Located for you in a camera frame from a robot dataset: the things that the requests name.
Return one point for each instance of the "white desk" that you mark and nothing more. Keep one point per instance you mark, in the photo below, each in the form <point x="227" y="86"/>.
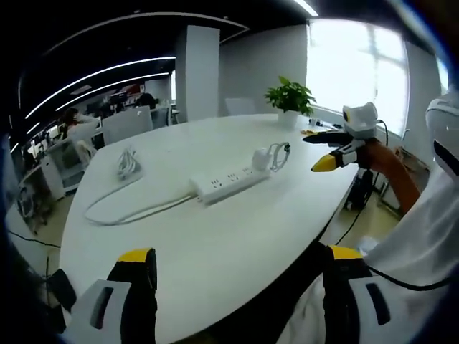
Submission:
<point x="201" y="251"/>

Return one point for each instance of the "dark chair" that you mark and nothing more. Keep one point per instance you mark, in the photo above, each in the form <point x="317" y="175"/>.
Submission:
<point x="61" y="288"/>

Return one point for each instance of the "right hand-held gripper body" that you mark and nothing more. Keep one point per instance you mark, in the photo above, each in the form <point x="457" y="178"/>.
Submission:
<point x="360" y="120"/>

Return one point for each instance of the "white office cabinet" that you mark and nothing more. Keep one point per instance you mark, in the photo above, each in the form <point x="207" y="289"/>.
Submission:
<point x="61" y="168"/>

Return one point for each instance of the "white power strip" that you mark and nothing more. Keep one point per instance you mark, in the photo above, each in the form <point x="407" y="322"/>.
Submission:
<point x="226" y="182"/>

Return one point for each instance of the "ceiling light strip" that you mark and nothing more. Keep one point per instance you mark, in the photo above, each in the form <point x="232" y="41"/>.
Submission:
<point x="100" y="73"/>
<point x="305" y="6"/>
<point x="107" y="84"/>

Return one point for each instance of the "person's white shirt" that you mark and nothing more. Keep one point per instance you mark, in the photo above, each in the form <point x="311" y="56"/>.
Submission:
<point x="423" y="233"/>

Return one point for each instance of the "red wall banner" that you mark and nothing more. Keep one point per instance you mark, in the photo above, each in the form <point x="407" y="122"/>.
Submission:
<point x="131" y="89"/>

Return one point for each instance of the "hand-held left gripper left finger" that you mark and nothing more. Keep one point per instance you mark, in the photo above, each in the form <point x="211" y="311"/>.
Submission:
<point x="138" y="297"/>

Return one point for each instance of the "green plant in white pot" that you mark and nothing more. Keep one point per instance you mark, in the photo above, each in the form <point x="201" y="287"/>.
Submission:
<point x="290" y="96"/>

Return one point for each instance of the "white office partition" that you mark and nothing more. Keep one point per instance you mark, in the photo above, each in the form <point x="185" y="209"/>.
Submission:
<point x="127" y="123"/>

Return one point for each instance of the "black bag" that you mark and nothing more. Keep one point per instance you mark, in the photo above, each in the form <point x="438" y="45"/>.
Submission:
<point x="360" y="190"/>

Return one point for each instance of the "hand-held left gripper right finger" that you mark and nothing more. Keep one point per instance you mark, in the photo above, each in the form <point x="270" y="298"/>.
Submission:
<point x="339" y="297"/>

